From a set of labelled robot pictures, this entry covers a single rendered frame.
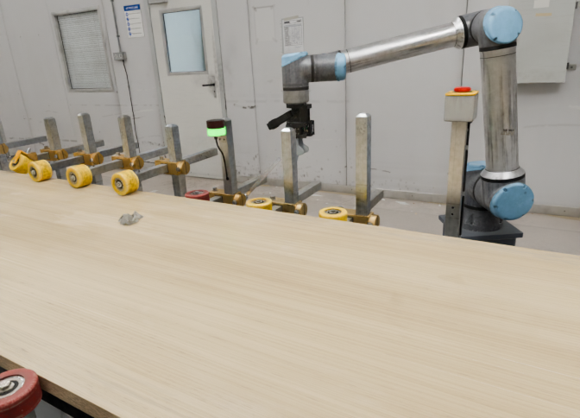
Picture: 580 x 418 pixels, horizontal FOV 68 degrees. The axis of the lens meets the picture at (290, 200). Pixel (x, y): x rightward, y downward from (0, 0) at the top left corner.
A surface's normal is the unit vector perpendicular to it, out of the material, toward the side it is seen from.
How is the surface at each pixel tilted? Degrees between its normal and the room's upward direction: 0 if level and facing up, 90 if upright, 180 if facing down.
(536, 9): 90
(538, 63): 90
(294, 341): 0
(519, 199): 95
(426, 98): 90
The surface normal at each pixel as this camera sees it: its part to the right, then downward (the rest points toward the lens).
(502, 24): 0.00, 0.19
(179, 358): -0.05, -0.95
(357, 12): -0.47, 0.30
